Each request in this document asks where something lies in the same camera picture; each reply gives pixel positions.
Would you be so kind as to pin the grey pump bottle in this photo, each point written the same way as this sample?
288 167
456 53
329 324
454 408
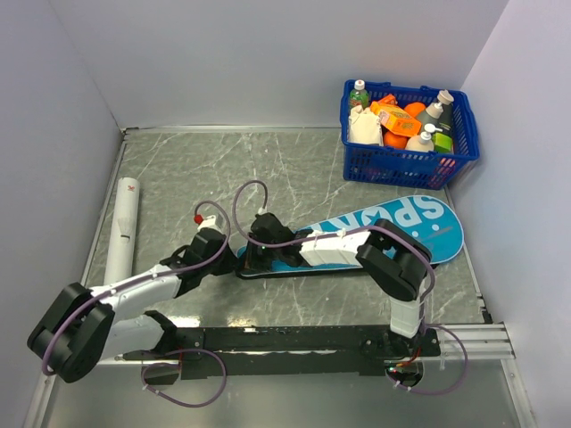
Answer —
438 113

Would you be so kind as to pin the blue racket cover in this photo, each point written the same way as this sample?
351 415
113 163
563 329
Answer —
425 218

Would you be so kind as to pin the green box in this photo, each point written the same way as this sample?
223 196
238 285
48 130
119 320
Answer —
442 143

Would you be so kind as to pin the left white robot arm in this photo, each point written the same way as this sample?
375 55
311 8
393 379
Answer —
85 325

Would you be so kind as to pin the white shuttlecock tube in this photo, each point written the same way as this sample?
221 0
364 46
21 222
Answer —
119 261

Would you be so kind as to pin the green drink bottle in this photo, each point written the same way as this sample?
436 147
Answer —
359 95

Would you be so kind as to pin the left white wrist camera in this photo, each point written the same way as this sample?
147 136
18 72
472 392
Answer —
213 222

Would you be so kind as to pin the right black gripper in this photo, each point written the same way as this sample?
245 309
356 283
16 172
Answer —
252 263

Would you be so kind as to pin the orange carton box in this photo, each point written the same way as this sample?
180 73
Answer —
396 119

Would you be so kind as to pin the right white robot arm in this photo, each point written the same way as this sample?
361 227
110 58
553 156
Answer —
399 264

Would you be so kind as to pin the white pump bottle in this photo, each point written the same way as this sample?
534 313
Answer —
423 142

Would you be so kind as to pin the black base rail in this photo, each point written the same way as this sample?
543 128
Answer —
290 350

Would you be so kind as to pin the orange fruit front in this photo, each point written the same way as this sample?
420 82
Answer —
397 142

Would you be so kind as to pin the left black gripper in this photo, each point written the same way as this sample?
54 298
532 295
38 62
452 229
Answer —
230 264

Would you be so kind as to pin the orange fruit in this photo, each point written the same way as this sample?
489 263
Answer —
414 109
397 142

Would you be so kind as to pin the beige cloth bag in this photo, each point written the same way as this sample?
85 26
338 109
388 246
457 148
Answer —
364 127

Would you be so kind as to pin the orange fruit back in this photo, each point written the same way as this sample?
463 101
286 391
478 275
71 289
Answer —
414 109

